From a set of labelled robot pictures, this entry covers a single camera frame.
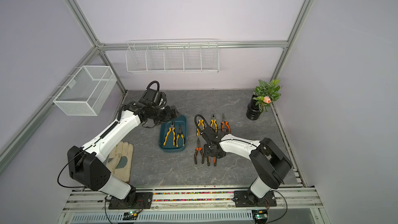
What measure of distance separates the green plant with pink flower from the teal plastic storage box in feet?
1.52

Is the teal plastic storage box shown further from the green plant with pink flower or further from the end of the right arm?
the green plant with pink flower

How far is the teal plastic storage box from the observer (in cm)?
92

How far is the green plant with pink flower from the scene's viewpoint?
0.81 meters
